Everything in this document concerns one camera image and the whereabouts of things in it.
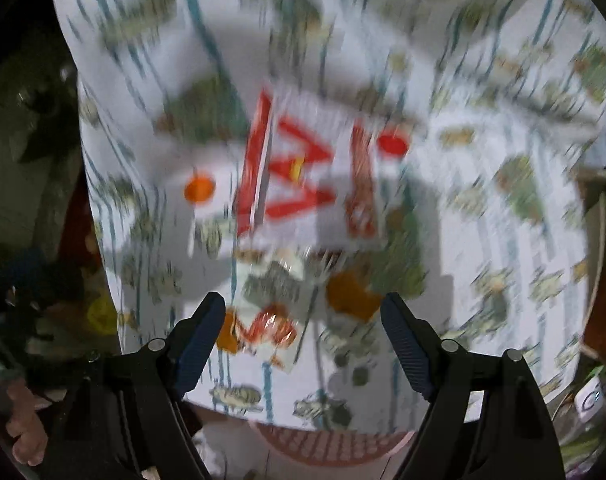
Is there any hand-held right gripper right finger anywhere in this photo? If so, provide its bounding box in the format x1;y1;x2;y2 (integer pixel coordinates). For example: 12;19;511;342
379;292;566;480

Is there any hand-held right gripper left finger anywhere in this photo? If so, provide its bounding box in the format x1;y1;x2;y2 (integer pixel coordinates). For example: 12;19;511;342
40;291;227;480

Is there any clear printed plastic wrapper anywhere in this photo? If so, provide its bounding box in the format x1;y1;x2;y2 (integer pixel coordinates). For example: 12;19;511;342
215;255;334;376

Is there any orange wrapper piece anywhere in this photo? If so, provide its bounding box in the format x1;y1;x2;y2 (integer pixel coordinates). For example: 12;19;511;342
325;270;384;322

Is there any pink plastic basket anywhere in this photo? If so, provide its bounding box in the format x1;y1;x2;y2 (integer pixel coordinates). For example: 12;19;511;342
248;420;416;468

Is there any white red paper bag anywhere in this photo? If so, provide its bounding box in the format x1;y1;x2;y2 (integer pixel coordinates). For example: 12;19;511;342
233;87;419;251

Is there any red bottle cap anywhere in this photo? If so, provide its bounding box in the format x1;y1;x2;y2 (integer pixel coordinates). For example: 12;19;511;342
378;132;410;159

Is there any person's left hand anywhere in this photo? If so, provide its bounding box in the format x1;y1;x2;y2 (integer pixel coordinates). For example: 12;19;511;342
5;380;51;466

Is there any yellow object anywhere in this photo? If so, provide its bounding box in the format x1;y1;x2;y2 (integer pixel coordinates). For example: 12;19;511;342
85;295;121;336

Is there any printed bedsheet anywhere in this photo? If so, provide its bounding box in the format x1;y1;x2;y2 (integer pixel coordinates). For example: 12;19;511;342
48;0;606;433

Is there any orange bottle cap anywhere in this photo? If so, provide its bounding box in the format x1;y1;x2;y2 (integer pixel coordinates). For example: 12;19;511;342
184;174;217;205

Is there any white printed cup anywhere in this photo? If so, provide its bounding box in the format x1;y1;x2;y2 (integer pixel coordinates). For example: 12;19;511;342
573;376;606;417

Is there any wooden furniture frame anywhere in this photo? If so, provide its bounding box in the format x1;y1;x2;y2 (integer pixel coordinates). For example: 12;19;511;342
573;165;606;361

